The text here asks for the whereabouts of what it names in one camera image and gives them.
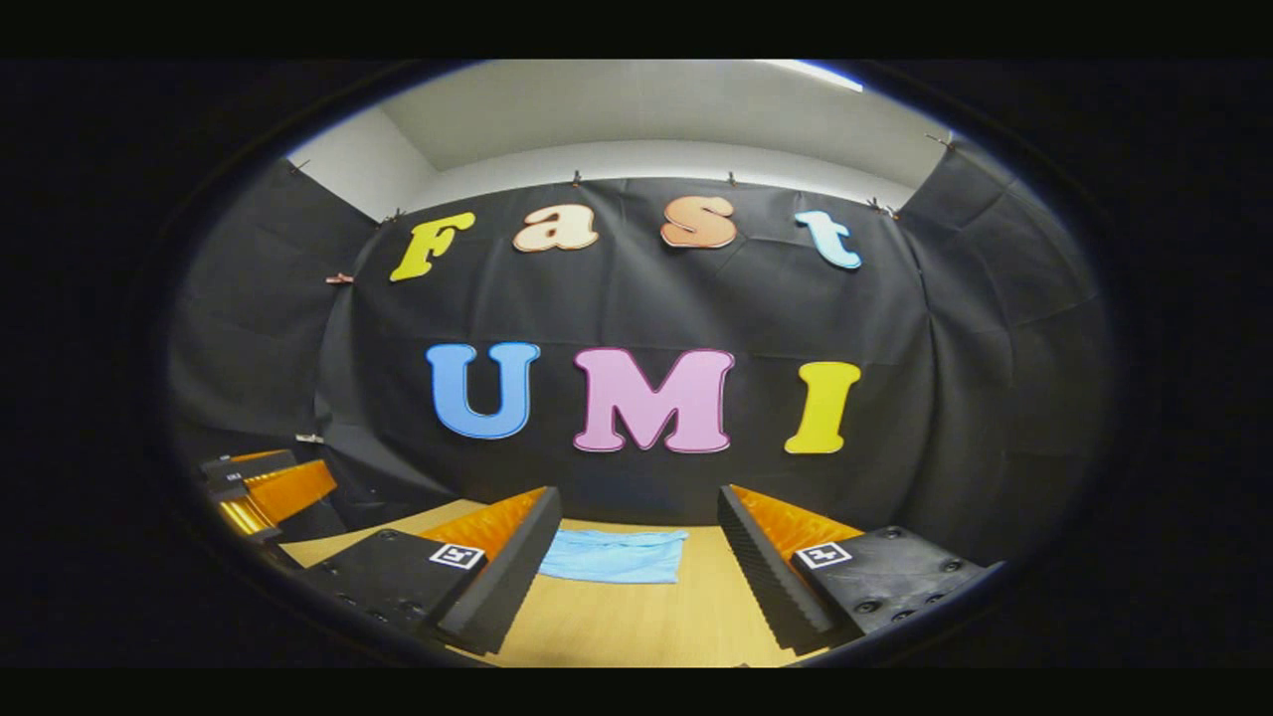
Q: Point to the black backdrop cloth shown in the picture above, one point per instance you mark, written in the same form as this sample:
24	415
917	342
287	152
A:
646	298

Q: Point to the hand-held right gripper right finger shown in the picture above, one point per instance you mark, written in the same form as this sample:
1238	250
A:
761	567

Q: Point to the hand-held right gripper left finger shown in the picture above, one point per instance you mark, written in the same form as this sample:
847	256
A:
517	567

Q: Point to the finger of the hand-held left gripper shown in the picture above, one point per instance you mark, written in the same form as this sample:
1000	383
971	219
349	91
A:
288	492
249	465

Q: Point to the light blue T-shirt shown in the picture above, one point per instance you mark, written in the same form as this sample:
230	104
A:
617	557

